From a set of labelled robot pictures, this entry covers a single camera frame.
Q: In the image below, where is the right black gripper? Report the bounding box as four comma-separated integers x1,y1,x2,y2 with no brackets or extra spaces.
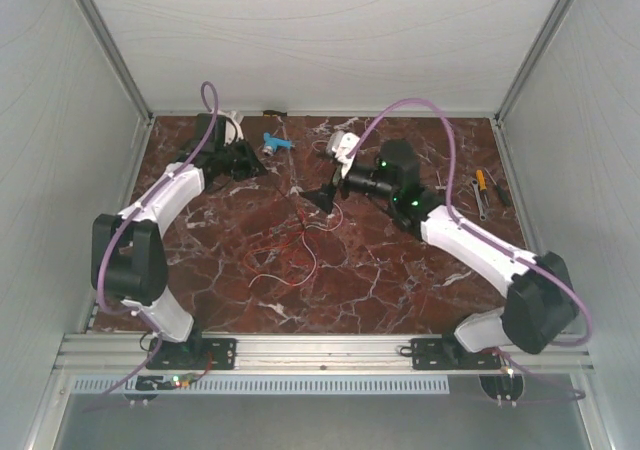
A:
297,160,396,213

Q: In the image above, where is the white wire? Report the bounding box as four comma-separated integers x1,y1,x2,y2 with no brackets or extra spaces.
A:
248,202,346,289

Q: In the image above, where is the red wire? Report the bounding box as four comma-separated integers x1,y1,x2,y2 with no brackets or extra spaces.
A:
244,207,324,279

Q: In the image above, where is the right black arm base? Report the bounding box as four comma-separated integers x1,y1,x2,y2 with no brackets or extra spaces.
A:
401,336,502,371

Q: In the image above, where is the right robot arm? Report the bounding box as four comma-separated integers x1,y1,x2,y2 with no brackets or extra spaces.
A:
303,132,579,368

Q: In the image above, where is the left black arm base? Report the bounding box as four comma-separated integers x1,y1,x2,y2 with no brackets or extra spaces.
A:
146,337,238,371

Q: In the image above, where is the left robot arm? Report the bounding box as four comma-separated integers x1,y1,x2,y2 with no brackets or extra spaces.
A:
91,112,266,368

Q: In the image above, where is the blue connector plug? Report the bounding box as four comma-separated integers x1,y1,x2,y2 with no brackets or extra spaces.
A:
262,132,294,156

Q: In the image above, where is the black yellow edge clip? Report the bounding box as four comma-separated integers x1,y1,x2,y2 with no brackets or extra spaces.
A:
262,109,288,117

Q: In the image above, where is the red shaft black screwdriver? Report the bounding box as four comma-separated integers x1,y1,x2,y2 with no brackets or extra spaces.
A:
436,172,447,193

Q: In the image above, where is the silver wrench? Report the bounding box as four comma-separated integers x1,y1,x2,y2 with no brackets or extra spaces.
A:
471,179,487,222

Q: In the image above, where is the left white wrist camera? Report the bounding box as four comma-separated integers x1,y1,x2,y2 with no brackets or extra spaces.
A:
217,111,244,145

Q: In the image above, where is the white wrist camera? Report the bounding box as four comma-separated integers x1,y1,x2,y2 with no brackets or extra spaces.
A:
217,111,244,145
325,130,360,165

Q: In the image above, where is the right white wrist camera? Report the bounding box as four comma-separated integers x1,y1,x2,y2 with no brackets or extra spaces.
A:
325,130,360,165

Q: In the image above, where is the yellow handled screwdriver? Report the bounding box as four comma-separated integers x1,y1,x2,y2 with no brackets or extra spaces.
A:
476,169,487,191

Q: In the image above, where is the aluminium front rail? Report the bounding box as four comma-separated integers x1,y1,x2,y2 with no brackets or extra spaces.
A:
54,333,594,374

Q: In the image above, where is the black handled screwdriver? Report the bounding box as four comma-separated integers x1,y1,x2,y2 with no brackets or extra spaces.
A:
494,183,512,207

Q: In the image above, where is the slotted grey cable duct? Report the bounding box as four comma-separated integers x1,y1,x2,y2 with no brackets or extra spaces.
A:
72,375,450,396

